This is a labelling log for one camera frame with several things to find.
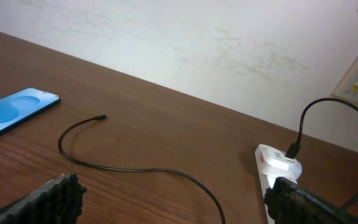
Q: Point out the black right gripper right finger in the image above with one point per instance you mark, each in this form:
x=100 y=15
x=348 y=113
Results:
x=288 y=203

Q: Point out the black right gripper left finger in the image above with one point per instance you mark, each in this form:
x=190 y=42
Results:
x=59 y=201

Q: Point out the blue Samsung smartphone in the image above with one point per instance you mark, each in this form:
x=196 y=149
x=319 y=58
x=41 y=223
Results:
x=20 y=107

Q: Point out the white charger adapter plug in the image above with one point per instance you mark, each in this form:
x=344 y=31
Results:
x=273 y=163

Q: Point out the white power strip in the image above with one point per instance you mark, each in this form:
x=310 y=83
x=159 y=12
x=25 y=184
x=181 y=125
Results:
x=266 y=181

